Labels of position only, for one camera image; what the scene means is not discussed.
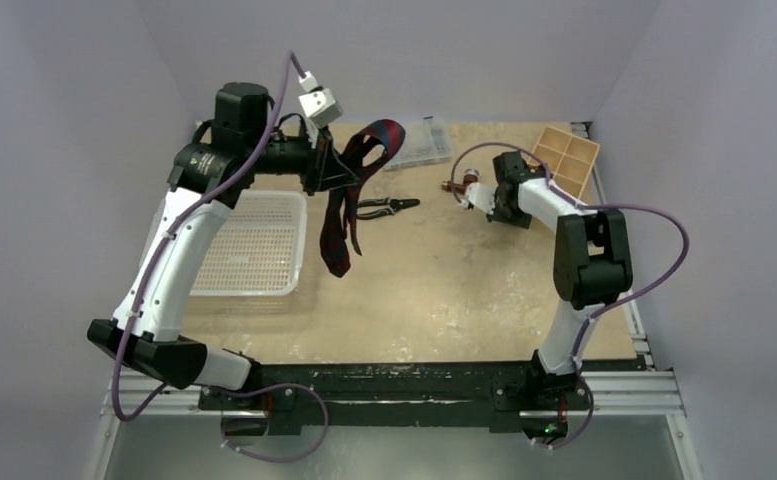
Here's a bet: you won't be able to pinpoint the black pliers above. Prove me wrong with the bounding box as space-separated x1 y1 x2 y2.
357 197 421 221

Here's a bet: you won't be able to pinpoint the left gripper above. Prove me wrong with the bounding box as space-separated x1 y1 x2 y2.
247 116 360 196

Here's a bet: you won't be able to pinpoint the white plastic basket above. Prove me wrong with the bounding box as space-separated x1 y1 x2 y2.
191 190 307 297

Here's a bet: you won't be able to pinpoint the aluminium frame rail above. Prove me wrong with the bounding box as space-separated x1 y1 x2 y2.
83 369 704 480

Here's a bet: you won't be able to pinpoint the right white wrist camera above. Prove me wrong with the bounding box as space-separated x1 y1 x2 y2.
459 182 496 214

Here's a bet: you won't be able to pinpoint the clear plastic organizer box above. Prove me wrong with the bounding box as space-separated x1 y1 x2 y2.
384 116 454 171

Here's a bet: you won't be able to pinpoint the wooden compartment box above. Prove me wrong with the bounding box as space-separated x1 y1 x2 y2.
532 126 601 199

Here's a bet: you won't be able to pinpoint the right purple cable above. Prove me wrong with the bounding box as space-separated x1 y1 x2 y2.
449 142 691 452

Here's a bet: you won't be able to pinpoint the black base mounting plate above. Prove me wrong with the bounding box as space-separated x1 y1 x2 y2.
198 361 591 438

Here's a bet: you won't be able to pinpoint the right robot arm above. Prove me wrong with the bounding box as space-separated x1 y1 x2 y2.
486 151 633 407

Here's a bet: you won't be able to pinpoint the red navy striped tie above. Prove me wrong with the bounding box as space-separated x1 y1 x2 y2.
319 119 406 278

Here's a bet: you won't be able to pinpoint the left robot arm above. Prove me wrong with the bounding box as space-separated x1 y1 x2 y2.
87 80 404 409

